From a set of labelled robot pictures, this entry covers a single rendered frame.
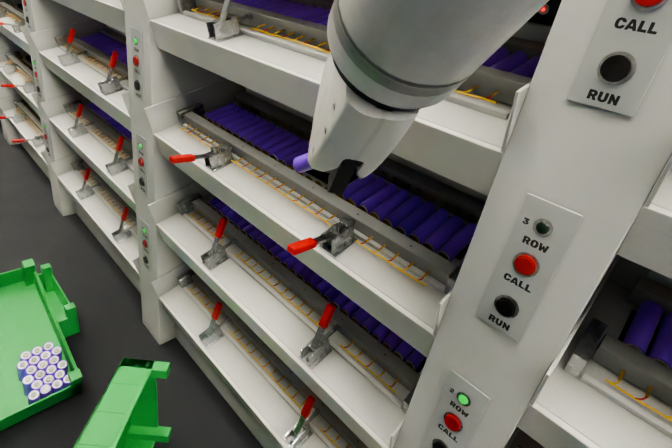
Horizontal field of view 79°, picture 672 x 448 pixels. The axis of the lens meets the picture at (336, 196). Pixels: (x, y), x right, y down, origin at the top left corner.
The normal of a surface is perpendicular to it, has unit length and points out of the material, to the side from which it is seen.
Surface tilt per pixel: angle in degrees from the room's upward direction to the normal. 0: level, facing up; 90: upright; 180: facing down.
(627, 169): 90
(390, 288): 17
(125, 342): 0
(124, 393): 0
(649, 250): 107
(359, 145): 132
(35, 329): 23
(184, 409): 0
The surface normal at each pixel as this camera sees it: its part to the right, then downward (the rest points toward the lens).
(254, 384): -0.04, -0.78
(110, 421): 0.17, -0.88
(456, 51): 0.04, 0.97
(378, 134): -0.07, 0.91
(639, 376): -0.70, 0.46
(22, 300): 0.43, -0.65
